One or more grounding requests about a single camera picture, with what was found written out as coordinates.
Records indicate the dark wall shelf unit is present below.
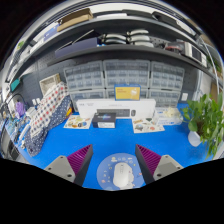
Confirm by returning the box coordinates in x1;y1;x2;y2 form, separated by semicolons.
6;7;223;79

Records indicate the navy dotted fabric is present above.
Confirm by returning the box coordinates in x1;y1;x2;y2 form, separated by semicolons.
24;94;73;158

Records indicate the round blue bunny mouse pad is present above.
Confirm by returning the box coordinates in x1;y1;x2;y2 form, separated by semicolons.
96;152;147;192

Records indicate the green plant in white pot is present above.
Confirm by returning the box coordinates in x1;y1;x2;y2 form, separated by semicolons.
181;93;224;159

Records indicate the red white checked fabric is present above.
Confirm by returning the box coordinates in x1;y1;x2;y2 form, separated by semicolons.
31;81;70;134

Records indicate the white computer mouse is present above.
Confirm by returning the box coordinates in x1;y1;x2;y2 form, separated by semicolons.
112;162;134;188

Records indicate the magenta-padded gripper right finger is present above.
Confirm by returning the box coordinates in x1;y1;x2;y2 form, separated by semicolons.
134;143;184;186

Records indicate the yellow and blue box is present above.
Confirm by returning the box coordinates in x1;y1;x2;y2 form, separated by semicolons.
113;84;142;102

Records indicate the light wooden frame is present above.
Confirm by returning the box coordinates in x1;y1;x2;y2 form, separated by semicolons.
39;73;63;96

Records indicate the printed sticker sheet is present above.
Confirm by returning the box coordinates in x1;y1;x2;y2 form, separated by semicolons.
63;114;93;130
131;116;166;134

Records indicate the white and blue glove box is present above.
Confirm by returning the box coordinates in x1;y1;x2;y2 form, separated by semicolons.
154;106;184;127

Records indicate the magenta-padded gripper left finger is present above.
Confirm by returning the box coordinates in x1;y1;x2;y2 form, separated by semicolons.
43;143;95;188

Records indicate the white keyboard packaging box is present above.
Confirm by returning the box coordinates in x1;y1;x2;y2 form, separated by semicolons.
75;98;157;120

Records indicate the small black box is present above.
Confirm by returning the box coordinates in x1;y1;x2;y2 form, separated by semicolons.
91;112;117;129

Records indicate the cream crumpled glove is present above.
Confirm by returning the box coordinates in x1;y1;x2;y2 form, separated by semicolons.
163;106;182;118

